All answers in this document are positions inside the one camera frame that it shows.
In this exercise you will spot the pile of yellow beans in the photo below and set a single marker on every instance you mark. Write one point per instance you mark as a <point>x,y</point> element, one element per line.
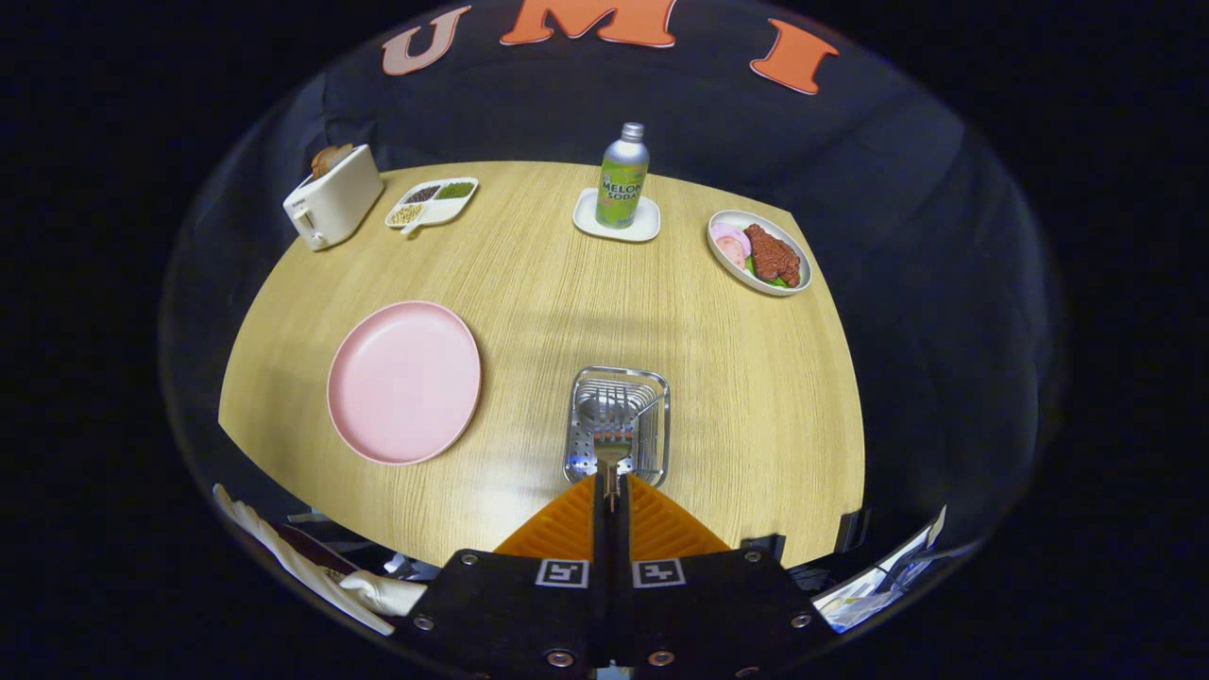
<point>406,214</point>

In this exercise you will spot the white divided dish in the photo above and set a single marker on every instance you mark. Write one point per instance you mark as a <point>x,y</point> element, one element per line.
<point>436,213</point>

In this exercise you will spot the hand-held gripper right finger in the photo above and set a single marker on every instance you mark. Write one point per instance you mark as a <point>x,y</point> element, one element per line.
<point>624,538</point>

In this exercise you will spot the black table bracket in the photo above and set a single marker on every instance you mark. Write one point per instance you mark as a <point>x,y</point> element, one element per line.
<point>852,531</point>
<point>770,546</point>

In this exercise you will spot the pile of green beans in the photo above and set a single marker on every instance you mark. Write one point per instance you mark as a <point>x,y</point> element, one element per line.
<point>455,190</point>

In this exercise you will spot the red meat piece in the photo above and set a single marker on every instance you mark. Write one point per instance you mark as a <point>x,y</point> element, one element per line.
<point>773,253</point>

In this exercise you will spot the pink round plate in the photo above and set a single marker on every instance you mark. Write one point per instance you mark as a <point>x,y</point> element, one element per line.
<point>401,382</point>

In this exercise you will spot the dark maroon cloth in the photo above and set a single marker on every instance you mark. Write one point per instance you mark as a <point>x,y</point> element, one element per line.
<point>316,545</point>

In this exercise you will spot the pile of dark beans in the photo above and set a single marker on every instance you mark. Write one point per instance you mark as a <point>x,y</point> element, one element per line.
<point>422,194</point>

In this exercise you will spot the toasted bread slice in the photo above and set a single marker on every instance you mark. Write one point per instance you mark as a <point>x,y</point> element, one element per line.
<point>331,159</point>

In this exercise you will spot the white square coaster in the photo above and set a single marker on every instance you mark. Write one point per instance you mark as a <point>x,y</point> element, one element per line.
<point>587,219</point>

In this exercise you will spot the white oval plate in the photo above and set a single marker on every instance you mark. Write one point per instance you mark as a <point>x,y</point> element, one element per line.
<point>765,218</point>

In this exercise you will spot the white crumpled cloth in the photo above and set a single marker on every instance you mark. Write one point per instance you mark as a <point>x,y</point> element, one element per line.
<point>387,595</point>

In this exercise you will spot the white cloth strip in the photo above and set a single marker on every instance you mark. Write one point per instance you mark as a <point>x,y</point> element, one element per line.
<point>283,559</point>

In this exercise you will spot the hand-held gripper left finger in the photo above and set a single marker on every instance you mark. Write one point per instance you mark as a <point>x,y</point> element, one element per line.
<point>597,538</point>

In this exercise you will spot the green soda bottle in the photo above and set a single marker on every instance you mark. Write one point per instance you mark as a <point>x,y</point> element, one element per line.
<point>623,179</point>

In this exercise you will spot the green lettuce leaf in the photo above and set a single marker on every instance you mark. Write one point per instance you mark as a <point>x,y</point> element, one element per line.
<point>774,281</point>

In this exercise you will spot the pile of papers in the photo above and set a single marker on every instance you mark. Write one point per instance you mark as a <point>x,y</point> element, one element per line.
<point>869,595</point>

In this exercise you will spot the metal drainer tray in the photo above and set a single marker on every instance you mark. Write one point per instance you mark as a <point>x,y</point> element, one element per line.
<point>578,463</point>

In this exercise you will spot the white toaster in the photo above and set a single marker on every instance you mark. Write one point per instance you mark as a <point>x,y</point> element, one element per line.
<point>335,203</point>

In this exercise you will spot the pink ham slices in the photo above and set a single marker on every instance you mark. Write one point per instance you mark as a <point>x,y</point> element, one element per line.
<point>730,247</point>

